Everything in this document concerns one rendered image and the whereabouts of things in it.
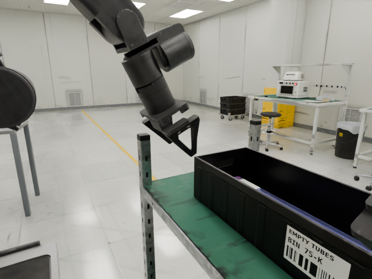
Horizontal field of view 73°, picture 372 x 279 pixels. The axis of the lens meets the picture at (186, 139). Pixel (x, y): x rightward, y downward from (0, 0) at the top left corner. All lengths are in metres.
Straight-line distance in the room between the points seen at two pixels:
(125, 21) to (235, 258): 0.43
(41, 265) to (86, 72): 9.11
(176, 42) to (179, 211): 0.37
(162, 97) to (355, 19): 5.54
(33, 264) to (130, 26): 0.35
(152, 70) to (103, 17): 0.11
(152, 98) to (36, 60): 8.90
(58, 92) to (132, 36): 8.94
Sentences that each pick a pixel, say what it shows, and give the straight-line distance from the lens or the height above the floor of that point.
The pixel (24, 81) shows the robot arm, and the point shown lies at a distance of 0.39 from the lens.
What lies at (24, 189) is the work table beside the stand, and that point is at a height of 0.27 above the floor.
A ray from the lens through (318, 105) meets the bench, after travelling 4.21.
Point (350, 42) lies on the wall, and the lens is 5.85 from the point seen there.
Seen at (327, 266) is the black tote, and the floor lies 1.01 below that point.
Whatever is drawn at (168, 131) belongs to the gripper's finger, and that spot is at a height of 1.17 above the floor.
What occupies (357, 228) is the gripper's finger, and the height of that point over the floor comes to 1.16.
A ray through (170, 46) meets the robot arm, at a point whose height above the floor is 1.31.
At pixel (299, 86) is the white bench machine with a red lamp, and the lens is 4.72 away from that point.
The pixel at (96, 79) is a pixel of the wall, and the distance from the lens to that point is 9.46.
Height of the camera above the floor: 1.27
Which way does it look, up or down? 15 degrees down
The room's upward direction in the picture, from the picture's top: straight up
